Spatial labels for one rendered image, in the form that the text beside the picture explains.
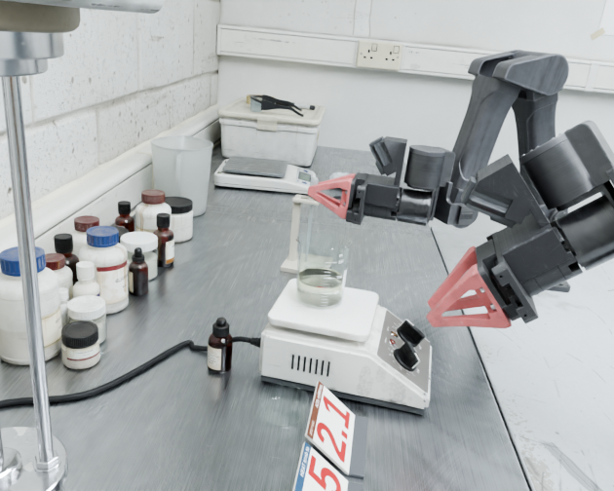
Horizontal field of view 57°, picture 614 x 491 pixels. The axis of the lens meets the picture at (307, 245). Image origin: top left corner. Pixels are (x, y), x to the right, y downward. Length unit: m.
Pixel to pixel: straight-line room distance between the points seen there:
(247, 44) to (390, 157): 1.19
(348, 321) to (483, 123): 0.44
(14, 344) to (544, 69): 0.84
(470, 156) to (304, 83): 1.18
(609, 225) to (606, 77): 1.61
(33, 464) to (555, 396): 0.62
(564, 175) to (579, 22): 1.62
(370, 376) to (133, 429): 0.26
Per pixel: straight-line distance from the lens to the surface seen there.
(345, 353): 0.65
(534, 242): 0.57
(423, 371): 0.70
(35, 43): 0.24
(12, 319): 0.73
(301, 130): 1.71
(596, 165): 0.58
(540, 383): 0.81
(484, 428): 0.70
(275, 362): 0.68
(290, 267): 0.99
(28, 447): 0.36
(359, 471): 0.60
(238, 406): 0.66
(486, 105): 0.96
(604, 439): 0.75
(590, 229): 0.58
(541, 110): 1.03
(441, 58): 2.03
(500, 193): 0.56
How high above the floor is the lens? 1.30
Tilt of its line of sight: 21 degrees down
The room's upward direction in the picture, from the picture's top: 6 degrees clockwise
